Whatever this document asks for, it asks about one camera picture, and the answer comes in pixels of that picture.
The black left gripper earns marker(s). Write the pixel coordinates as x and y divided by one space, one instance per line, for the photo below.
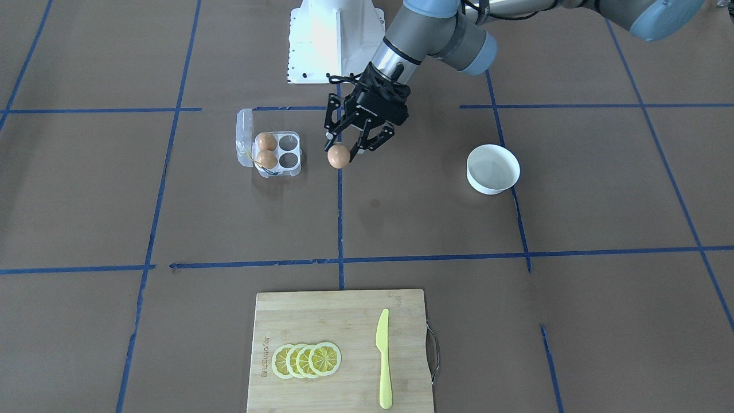
371 119

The brown egg from bowl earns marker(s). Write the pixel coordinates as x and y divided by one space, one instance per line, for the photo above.
338 156

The clear plastic egg box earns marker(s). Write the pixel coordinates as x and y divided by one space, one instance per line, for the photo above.
289 151

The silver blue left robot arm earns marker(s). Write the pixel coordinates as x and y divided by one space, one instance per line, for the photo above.
453 32

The brown egg rear in box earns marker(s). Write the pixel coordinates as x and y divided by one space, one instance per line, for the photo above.
266 141

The brown egg in box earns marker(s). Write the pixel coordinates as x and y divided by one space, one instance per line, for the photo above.
266 141
267 159

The brown egg front in box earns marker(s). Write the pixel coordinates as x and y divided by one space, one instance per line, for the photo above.
267 159

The white ceramic bowl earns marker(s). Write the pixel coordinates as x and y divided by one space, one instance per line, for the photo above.
492 169

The bamboo cutting board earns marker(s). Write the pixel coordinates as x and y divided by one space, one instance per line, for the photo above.
348 319

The yellow plastic knife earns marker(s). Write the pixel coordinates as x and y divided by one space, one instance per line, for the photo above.
385 394

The lemon slice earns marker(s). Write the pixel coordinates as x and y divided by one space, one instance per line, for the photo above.
325 358
303 362
280 362
292 361

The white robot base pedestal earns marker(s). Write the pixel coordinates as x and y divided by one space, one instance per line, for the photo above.
332 38

